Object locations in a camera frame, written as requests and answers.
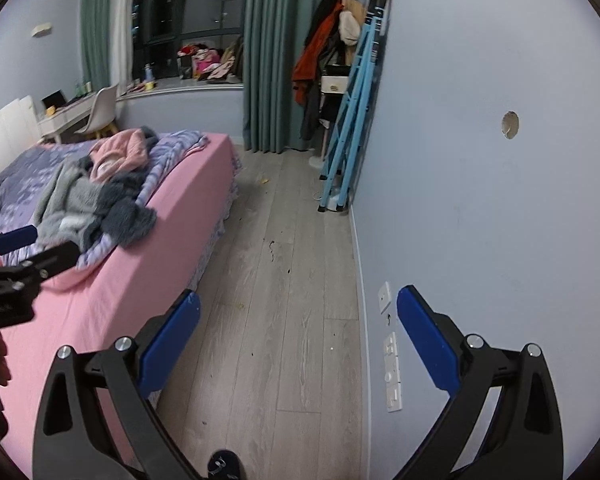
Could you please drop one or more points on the small white wall socket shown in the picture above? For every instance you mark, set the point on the small white wall socket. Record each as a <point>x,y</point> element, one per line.
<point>384,297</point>

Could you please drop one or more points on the beige wall fixture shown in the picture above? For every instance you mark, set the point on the beige wall fixture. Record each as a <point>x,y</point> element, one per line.
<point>41,29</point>

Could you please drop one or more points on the white chair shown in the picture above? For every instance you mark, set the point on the white chair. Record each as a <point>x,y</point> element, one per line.
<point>102,107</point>

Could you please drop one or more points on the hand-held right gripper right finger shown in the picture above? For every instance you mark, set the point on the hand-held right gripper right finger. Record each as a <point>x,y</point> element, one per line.
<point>427,340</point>

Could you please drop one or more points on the dark window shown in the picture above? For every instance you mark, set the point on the dark window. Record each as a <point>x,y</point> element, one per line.
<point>205,0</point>

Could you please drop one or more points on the wide green curtain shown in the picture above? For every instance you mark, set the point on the wide green curtain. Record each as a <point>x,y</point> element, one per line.
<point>275,60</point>

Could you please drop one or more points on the white padded headboard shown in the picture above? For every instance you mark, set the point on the white padded headboard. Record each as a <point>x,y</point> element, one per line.
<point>5,130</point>

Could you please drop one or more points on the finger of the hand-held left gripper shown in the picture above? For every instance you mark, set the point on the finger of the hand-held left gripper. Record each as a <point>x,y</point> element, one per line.
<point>55,257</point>
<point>15,240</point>

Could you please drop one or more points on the blue bottle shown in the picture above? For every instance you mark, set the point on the blue bottle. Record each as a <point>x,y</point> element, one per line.
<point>149,74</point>

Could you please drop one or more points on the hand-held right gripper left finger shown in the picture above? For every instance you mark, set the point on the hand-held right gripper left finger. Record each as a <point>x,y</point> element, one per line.
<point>170,340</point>

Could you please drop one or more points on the pink fluffy garment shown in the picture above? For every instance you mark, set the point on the pink fluffy garment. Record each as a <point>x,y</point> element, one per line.
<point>117,152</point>

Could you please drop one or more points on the white sheer curtain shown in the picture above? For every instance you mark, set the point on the white sheer curtain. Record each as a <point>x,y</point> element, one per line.
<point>123,30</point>

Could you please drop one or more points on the beige hat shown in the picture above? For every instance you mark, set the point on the beige hat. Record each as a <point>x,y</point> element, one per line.
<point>349,27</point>

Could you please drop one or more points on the white box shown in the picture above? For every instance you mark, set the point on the white box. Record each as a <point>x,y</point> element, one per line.
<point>335,84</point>

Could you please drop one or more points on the blue folding rack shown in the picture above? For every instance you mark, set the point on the blue folding rack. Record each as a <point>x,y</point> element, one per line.
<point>352,110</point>

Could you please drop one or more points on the narrow green curtain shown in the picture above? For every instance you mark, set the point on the narrow green curtain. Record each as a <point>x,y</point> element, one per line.
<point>96,25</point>

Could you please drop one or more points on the grey fluffy garment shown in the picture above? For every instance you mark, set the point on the grey fluffy garment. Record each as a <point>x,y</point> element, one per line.
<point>80,200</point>

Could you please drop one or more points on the black laptop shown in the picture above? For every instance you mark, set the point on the black laptop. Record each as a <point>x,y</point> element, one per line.
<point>54,98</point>

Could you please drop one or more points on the pile of bags and clothes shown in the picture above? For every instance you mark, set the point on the pile of bags and clothes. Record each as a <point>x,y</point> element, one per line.
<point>210,62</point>

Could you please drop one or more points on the purple floral duvet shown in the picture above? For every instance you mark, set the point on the purple floral duvet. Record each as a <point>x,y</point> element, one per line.
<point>15,180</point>

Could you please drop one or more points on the pink bed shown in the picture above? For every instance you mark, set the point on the pink bed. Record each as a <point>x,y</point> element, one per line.
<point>130,280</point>

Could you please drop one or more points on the orange jacket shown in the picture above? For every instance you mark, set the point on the orange jacket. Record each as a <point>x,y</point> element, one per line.
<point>312,60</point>

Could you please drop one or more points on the long white socket panel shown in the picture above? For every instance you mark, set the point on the long white socket panel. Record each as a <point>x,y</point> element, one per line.
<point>393,375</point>

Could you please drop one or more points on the white desk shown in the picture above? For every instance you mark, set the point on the white desk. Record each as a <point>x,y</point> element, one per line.
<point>62,120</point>

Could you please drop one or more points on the dark printed slipper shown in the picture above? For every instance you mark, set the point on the dark printed slipper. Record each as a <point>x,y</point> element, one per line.
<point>225,465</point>

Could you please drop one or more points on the coat rack with clothes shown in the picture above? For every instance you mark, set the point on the coat rack with clothes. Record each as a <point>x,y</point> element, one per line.
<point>325,60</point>

